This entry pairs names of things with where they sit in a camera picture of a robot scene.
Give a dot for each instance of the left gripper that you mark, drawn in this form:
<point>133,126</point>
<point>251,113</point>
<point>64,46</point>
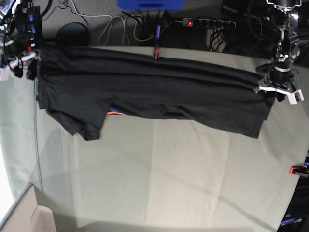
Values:
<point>288,89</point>

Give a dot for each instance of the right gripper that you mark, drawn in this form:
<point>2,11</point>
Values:
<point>16,65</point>

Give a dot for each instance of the black t-shirt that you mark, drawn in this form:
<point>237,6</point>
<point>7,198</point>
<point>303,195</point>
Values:
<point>78,86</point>

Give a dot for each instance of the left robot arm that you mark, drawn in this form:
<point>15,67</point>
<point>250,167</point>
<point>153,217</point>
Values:
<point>279,74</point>

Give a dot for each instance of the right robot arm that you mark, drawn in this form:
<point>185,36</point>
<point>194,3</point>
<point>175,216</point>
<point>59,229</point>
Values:
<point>20,37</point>

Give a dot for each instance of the left black orange clamp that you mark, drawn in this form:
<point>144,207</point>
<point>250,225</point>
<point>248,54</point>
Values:
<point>33,32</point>

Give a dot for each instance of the black orange clamp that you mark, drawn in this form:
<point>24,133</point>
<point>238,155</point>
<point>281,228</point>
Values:
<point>156,49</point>
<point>302,170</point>
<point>33,32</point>

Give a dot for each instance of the right black orange clamp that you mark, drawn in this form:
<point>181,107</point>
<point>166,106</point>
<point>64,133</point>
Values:
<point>302,170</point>

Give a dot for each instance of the round black stool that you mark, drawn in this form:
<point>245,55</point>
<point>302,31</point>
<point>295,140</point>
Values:
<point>73,34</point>

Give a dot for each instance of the black power strip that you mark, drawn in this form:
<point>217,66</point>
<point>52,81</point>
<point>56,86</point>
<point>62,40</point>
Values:
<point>208,23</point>

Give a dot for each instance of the blue plastic box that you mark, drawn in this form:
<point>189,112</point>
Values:
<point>150,4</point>

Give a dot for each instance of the cardboard box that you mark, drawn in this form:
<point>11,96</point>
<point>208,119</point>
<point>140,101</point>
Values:
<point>26,215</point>

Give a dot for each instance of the middle black orange clamp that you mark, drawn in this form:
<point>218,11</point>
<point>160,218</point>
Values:
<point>156,49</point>

